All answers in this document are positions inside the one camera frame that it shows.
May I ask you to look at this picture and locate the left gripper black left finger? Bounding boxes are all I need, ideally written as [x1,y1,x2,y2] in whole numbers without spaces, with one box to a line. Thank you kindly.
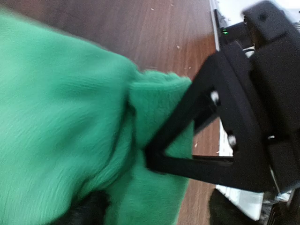
[63,191,110,225]

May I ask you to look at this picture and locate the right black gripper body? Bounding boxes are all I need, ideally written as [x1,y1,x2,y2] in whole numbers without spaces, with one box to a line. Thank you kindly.
[220,0,300,195]

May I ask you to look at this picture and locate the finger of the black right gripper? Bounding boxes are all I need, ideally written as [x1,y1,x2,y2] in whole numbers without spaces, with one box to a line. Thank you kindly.
[144,52,273,193]

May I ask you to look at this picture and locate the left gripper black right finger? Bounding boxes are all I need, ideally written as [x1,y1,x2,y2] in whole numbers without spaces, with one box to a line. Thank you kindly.
[209,188,260,225]

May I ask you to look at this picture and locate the green microfiber towel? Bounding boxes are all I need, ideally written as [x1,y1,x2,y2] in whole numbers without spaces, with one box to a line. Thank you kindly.
[0,9,191,225]

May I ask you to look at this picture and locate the aluminium front rail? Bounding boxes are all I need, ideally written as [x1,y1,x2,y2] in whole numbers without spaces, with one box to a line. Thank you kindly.
[210,0,300,222]

